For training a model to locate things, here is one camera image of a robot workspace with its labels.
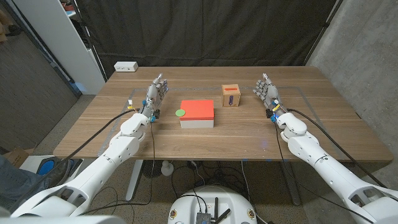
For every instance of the red and white box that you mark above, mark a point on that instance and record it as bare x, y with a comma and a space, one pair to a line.
197, 113

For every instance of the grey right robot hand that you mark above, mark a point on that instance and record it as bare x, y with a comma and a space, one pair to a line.
270, 93

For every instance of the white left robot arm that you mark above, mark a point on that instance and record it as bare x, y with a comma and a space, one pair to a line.
93, 174

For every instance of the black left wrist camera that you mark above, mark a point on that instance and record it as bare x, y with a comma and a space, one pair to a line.
156, 114

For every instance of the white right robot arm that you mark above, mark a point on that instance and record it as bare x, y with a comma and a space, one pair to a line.
326, 171

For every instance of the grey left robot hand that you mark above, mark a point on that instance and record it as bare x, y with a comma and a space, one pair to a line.
154, 96

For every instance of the wooden box with slots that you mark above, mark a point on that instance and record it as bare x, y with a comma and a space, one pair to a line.
230, 95

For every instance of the small white floor object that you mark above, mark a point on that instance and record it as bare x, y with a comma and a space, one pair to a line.
167, 169

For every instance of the white floor platform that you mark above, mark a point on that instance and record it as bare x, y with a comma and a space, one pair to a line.
29, 163

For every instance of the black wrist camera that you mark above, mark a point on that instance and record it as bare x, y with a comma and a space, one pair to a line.
156, 114
269, 113

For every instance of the dark leather shoe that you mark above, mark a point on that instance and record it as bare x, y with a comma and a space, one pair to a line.
57, 174

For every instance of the white robot torso base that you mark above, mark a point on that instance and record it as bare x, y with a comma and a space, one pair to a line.
211, 202

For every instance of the green round coin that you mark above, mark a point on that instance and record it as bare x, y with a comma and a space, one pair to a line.
180, 113

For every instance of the blue foot pedal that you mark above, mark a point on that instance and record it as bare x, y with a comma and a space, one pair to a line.
46, 167

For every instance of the brown cardboard box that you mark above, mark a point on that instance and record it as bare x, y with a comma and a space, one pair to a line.
17, 156

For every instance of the black antenna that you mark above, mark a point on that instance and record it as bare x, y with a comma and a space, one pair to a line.
223, 215
216, 208

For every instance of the black backdrop curtain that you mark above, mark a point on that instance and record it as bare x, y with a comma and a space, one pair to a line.
202, 31

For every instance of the blue jeans leg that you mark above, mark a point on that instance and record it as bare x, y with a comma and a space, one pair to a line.
12, 183

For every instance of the grey electronics box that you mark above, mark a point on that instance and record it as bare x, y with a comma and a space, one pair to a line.
203, 218

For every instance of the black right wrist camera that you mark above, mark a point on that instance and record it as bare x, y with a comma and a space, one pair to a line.
269, 113

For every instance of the black floor fan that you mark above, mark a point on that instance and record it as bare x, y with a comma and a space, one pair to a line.
152, 169

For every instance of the dark grey table leg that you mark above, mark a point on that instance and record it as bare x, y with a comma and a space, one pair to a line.
290, 183

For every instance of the white cabinet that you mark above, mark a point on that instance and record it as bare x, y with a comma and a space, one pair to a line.
59, 40

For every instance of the black backdrop stand pole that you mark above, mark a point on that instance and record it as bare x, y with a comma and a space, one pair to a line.
321, 31
93, 46

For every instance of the white table leg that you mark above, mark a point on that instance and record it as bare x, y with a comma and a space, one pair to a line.
133, 180

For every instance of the white power outlet box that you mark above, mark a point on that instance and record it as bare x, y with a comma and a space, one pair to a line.
126, 66

